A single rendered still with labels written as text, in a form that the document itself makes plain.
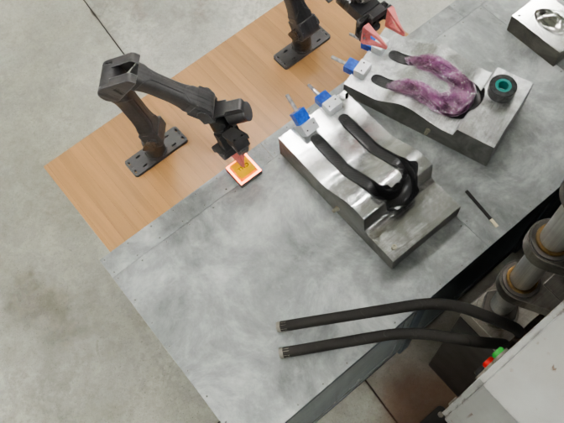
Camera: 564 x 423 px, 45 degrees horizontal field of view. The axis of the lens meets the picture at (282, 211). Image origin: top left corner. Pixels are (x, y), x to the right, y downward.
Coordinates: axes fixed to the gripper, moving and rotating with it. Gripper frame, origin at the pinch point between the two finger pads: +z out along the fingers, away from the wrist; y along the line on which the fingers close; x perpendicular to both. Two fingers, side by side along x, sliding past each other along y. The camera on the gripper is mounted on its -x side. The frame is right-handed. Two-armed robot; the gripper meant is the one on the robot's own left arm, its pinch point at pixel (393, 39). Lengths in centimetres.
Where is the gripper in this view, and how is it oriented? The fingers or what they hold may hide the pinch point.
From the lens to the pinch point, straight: 184.4
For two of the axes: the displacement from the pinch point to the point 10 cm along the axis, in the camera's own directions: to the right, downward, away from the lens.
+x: 0.3, 3.9, 9.2
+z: 6.4, 7.0, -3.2
